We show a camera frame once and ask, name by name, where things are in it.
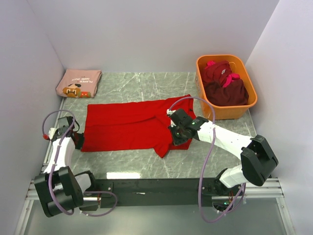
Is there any bright red t-shirt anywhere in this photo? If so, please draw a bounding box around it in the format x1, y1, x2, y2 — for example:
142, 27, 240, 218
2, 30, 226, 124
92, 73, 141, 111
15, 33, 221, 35
81, 95, 196, 158

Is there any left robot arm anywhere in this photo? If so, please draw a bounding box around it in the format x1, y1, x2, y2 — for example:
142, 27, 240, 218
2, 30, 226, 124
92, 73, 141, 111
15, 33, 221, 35
34, 116, 98, 217

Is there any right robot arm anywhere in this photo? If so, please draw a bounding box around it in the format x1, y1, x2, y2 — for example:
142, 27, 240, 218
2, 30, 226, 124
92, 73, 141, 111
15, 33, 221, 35
167, 109, 278, 196

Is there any folded pink graphic t-shirt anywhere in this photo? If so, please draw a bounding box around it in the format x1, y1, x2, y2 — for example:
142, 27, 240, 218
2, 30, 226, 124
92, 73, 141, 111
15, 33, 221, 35
56, 69, 102, 98

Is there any dark red t-shirt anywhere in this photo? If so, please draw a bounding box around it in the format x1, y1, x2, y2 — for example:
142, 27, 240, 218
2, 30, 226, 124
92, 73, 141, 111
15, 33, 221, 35
204, 79, 249, 106

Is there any orange plastic basket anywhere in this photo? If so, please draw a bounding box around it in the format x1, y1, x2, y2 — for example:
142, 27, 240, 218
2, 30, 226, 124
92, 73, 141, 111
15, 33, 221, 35
195, 54, 257, 120

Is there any maroon t-shirt with pink collar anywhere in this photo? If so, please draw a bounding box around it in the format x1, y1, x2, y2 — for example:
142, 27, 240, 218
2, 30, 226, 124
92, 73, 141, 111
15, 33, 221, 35
201, 60, 240, 88

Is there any black base crossbar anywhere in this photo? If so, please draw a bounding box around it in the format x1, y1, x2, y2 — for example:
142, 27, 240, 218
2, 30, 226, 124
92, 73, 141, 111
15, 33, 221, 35
96, 178, 244, 209

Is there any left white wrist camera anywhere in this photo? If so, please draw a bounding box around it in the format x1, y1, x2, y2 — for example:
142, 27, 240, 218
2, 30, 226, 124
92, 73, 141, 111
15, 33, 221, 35
43, 128, 58, 141

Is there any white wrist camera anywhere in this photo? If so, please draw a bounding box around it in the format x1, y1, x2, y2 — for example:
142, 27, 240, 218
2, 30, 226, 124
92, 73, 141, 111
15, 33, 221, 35
166, 109, 175, 116
43, 128, 58, 141

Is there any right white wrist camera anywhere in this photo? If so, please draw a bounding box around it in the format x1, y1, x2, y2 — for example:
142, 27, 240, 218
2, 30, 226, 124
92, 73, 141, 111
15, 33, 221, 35
166, 109, 175, 116

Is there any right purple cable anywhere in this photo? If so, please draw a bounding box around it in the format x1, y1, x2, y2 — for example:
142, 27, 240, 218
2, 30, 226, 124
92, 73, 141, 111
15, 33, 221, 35
167, 96, 247, 224

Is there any aluminium rail frame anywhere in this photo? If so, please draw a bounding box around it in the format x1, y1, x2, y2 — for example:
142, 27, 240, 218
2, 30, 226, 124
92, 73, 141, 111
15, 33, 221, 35
13, 97, 296, 235

